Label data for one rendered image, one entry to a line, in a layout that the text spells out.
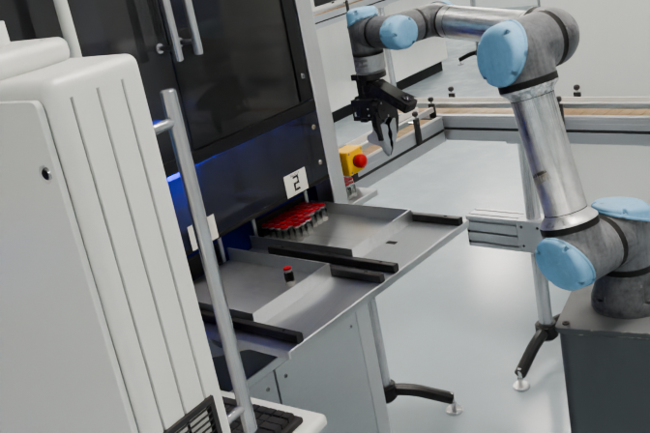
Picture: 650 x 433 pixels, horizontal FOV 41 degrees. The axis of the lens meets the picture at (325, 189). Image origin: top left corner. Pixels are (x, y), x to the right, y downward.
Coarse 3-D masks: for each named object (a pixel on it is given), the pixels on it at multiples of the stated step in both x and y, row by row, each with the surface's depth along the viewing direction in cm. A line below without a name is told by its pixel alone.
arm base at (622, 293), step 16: (624, 272) 177; (640, 272) 177; (592, 288) 187; (608, 288) 180; (624, 288) 178; (640, 288) 178; (592, 304) 186; (608, 304) 180; (624, 304) 178; (640, 304) 178
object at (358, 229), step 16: (336, 208) 243; (352, 208) 239; (368, 208) 235; (384, 208) 232; (400, 208) 229; (320, 224) 238; (336, 224) 235; (352, 224) 233; (368, 224) 231; (384, 224) 229; (400, 224) 223; (256, 240) 229; (272, 240) 225; (304, 240) 229; (320, 240) 227; (336, 240) 225; (352, 240) 223; (368, 240) 213; (384, 240) 218
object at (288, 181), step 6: (294, 174) 230; (300, 174) 232; (288, 180) 229; (294, 180) 230; (300, 180) 232; (306, 180) 234; (288, 186) 229; (300, 186) 232; (306, 186) 234; (288, 192) 229; (294, 192) 231; (288, 198) 229
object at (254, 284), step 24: (240, 264) 221; (264, 264) 217; (288, 264) 211; (312, 264) 206; (240, 288) 207; (264, 288) 204; (288, 288) 202; (312, 288) 199; (240, 312) 187; (264, 312) 187
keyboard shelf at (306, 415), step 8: (224, 392) 178; (256, 400) 173; (264, 400) 172; (280, 408) 168; (288, 408) 168; (296, 408) 167; (304, 416) 164; (312, 416) 164; (320, 416) 163; (304, 424) 161; (312, 424) 161; (320, 424) 162; (296, 432) 160; (304, 432) 159; (312, 432) 160
